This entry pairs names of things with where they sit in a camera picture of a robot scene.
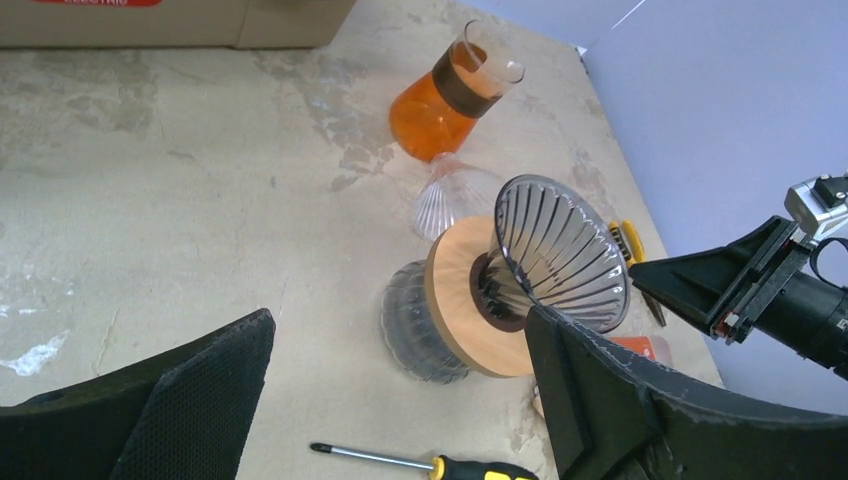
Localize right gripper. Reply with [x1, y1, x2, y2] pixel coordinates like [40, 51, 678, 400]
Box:
[629, 216, 847, 378]

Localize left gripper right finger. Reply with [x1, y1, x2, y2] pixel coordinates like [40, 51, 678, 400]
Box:
[525, 307, 847, 479]

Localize tan plastic toolbox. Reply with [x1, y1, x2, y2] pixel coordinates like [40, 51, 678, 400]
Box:
[1, 0, 354, 49]

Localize smoky glass carafe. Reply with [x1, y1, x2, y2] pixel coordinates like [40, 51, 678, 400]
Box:
[380, 260, 470, 385]

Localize wooden ring holder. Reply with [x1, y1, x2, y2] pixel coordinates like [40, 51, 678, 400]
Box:
[424, 216, 533, 378]

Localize clear glass dripper cone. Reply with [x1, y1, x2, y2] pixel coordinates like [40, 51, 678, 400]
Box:
[412, 153, 505, 241]

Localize yellow black screwdriver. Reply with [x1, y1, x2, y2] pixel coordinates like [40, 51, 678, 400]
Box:
[309, 442, 538, 480]

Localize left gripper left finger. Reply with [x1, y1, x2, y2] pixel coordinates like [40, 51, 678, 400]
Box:
[1, 309, 276, 479]

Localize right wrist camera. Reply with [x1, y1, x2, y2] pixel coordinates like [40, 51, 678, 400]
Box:
[784, 173, 847, 243]

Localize orange glass carafe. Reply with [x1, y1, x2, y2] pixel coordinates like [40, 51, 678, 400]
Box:
[388, 19, 526, 163]

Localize yellow handled pliers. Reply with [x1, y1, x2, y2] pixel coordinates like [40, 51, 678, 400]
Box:
[608, 220, 667, 328]

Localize coffee paper filter box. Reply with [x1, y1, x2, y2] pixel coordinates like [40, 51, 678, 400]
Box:
[608, 335, 673, 367]

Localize smoky glass dripper cone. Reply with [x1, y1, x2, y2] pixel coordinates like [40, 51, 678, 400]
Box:
[470, 174, 630, 333]

